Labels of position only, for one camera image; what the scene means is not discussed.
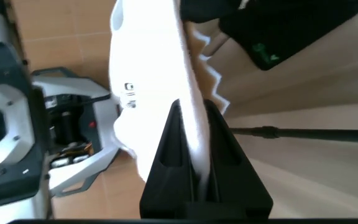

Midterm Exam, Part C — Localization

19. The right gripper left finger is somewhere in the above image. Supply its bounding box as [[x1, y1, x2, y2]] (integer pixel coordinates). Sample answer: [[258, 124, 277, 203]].
[[139, 99, 198, 218]]

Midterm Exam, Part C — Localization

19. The white garment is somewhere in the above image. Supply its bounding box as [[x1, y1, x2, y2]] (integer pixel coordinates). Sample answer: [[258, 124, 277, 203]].
[[108, 0, 213, 187]]

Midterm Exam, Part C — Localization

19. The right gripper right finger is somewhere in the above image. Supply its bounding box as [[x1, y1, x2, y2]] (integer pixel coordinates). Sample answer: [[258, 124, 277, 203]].
[[203, 99, 273, 218]]

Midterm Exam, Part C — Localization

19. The black clothes rack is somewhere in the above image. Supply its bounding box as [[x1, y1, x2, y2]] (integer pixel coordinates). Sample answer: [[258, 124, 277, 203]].
[[230, 126, 358, 144]]

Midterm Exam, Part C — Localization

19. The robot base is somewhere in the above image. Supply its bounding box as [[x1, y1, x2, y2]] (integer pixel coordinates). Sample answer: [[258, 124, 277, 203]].
[[0, 0, 121, 220]]

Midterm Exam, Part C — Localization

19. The black garment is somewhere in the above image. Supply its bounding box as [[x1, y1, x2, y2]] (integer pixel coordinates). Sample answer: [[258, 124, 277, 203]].
[[180, 0, 358, 72]]

